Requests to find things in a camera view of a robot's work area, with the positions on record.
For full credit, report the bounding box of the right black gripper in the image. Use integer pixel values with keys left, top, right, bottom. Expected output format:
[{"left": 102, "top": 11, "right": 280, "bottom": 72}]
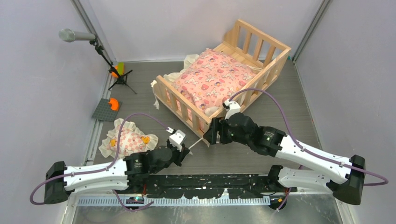
[{"left": 204, "top": 115, "right": 251, "bottom": 146}]

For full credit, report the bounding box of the pink printed cushion with ties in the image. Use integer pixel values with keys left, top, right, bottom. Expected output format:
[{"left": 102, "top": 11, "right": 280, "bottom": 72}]
[{"left": 150, "top": 48, "right": 263, "bottom": 151}]

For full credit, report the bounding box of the wooden slatted pet bed frame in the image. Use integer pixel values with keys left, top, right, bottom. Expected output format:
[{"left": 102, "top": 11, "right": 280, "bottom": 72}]
[{"left": 151, "top": 19, "right": 291, "bottom": 136}]

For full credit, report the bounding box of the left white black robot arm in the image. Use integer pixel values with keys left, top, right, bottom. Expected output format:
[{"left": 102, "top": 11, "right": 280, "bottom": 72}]
[{"left": 43, "top": 143, "right": 190, "bottom": 204}]

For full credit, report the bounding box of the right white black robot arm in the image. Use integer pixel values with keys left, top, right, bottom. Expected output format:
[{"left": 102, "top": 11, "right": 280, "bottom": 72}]
[{"left": 203, "top": 112, "right": 366, "bottom": 205}]

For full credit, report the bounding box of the small checkered ruffled pillow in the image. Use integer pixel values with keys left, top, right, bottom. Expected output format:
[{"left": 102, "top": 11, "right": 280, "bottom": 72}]
[{"left": 99, "top": 119, "right": 158, "bottom": 159}]

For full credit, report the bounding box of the orange curved toy piece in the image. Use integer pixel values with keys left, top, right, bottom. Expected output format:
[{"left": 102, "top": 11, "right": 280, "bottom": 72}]
[{"left": 108, "top": 98, "right": 120, "bottom": 111}]

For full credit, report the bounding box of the grey building plate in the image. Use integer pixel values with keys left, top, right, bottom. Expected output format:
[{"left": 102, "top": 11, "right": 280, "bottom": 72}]
[{"left": 92, "top": 98, "right": 122, "bottom": 122}]

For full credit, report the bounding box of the orange green toy ball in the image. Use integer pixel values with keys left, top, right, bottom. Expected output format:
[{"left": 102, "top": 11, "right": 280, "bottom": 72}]
[{"left": 111, "top": 62, "right": 125, "bottom": 78}]

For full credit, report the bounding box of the silver microphone on tripod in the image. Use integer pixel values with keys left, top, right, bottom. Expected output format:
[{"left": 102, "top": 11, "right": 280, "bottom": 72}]
[{"left": 58, "top": 28, "right": 137, "bottom": 94}]

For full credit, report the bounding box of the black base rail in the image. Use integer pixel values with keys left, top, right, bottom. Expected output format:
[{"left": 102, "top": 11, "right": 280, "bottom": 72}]
[{"left": 131, "top": 174, "right": 286, "bottom": 199}]

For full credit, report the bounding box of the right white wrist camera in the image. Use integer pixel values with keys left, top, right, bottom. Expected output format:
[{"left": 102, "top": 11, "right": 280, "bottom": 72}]
[{"left": 223, "top": 99, "right": 241, "bottom": 119}]

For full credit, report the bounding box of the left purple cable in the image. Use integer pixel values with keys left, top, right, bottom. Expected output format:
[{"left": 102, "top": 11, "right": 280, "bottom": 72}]
[{"left": 29, "top": 112, "right": 174, "bottom": 212}]

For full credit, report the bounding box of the purple cable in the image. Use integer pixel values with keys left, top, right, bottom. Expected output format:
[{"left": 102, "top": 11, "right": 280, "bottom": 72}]
[
  {"left": 229, "top": 88, "right": 389, "bottom": 212},
  {"left": 29, "top": 112, "right": 174, "bottom": 212}
]

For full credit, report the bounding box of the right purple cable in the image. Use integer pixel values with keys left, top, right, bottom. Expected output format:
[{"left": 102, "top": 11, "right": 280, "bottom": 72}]
[{"left": 229, "top": 88, "right": 389, "bottom": 212}]

